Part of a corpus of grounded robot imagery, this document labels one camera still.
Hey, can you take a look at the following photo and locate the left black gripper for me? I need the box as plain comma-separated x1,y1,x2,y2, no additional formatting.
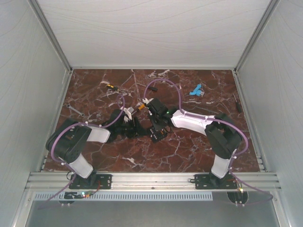
117,117,149,140

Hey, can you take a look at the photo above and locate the black fuse box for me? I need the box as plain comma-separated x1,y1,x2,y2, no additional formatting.
148,127,168,143

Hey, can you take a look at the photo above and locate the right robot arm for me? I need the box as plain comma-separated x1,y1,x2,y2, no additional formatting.
144,98,242,189

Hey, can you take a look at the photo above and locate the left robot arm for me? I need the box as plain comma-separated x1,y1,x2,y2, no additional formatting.
45,109,148,188

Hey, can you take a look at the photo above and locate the blue plastic connector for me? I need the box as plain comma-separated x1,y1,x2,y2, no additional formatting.
189,84,205,96

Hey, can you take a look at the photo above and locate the yellow black screwdriver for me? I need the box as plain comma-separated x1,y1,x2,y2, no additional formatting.
106,84,123,94

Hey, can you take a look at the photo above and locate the silver wrench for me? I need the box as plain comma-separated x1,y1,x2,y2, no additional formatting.
66,105,85,116

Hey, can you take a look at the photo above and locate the thin black screwdriver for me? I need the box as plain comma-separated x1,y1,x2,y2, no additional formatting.
233,94,242,113

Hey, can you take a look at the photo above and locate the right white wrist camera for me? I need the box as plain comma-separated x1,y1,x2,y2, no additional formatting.
143,98,154,108

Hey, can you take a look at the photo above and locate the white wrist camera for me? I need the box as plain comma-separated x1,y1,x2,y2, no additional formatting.
123,107,134,120
143,98,154,108

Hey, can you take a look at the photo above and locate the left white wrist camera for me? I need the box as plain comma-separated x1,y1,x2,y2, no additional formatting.
123,107,134,120

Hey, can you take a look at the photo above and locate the black handled screwdriver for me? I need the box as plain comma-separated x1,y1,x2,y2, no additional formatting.
148,86,158,91

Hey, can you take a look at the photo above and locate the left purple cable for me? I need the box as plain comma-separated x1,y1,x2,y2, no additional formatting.
37,94,126,210

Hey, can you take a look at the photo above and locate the purple cable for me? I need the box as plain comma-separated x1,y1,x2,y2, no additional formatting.
143,79,274,206
37,94,126,210

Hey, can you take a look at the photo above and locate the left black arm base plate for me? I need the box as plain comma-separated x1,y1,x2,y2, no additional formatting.
69,174,112,190

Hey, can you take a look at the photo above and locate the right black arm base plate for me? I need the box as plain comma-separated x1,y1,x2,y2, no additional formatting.
191,173,238,190

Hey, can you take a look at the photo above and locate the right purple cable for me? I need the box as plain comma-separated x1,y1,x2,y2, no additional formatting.
143,79,274,206

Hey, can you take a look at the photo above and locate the aluminium rail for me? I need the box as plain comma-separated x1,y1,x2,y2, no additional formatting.
25,172,281,192

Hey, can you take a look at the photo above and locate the slotted grey cable duct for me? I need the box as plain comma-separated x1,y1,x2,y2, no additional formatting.
34,192,213,201

